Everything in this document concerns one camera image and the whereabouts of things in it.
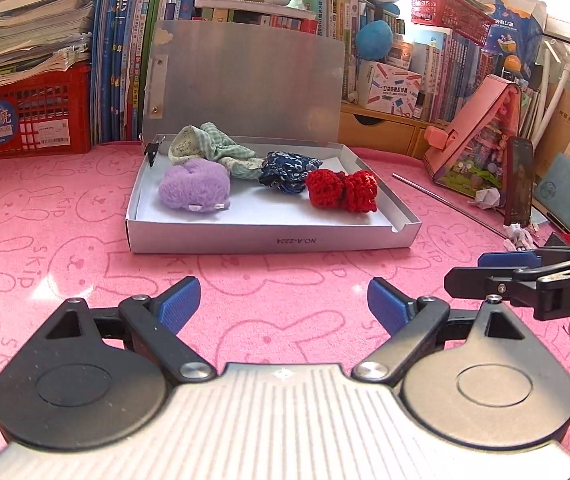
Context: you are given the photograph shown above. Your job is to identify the purple fluffy plush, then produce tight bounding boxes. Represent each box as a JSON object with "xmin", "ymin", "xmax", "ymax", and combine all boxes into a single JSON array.
[{"xmin": 158, "ymin": 158, "xmax": 231, "ymax": 214}]

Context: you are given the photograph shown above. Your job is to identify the pink bunny table mat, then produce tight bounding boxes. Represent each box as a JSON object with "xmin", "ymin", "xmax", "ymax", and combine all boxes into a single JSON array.
[{"xmin": 0, "ymin": 141, "xmax": 570, "ymax": 467}]

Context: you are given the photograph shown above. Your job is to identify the blue brocade pouch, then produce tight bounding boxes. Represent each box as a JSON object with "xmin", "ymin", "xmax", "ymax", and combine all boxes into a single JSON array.
[{"xmin": 258, "ymin": 151, "xmax": 323, "ymax": 195}]

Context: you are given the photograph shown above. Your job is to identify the black smartphone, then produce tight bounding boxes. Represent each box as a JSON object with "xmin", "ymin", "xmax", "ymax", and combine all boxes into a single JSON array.
[{"xmin": 503, "ymin": 136, "xmax": 534, "ymax": 228}]

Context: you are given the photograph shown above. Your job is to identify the wooden drawer organizer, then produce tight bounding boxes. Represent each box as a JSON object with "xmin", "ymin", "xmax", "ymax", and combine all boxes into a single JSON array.
[{"xmin": 338, "ymin": 102, "xmax": 430, "ymax": 159}]

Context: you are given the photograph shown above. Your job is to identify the red crochet item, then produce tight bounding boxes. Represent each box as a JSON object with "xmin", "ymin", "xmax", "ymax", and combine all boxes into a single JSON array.
[{"xmin": 306, "ymin": 169, "xmax": 378, "ymax": 214}]

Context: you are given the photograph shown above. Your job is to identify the white origami paper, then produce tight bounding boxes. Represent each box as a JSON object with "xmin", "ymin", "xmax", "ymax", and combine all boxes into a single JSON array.
[{"xmin": 470, "ymin": 188, "xmax": 503, "ymax": 210}]

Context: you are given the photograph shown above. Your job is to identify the stack of books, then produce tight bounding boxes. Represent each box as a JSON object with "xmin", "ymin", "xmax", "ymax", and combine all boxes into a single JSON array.
[{"xmin": 0, "ymin": 0, "xmax": 97, "ymax": 87}]

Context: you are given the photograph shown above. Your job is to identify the white colourful printed box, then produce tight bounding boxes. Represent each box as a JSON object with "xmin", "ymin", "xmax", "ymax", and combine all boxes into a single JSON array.
[{"xmin": 357, "ymin": 61, "xmax": 422, "ymax": 117}]

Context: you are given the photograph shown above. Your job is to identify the white cable bundle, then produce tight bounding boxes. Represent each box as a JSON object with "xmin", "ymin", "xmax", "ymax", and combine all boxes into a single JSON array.
[{"xmin": 502, "ymin": 222, "xmax": 541, "ymax": 252}]

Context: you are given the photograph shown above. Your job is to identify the red plastic basket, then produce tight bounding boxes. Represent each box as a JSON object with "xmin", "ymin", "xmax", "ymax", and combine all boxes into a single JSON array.
[{"xmin": 0, "ymin": 63, "xmax": 91, "ymax": 159}]

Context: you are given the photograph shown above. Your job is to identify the metal rod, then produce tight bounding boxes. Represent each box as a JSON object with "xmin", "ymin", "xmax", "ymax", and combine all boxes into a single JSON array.
[{"xmin": 391, "ymin": 172, "xmax": 508, "ymax": 240}]

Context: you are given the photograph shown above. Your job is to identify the small red basket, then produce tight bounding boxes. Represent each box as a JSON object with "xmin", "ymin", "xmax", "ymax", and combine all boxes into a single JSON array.
[{"xmin": 411, "ymin": 0, "xmax": 494, "ymax": 47}]

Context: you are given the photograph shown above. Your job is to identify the silver open box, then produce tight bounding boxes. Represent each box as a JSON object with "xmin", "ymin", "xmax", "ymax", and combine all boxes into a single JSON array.
[{"xmin": 125, "ymin": 21, "xmax": 421, "ymax": 255}]

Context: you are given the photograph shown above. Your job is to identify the green checkered cloth pouch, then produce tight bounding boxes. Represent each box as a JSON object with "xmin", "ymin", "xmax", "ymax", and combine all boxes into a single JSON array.
[{"xmin": 168, "ymin": 122, "xmax": 263, "ymax": 181}]

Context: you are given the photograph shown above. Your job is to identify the black binder clip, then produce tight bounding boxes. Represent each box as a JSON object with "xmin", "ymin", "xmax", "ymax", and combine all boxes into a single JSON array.
[{"xmin": 144, "ymin": 136, "xmax": 166, "ymax": 167}]

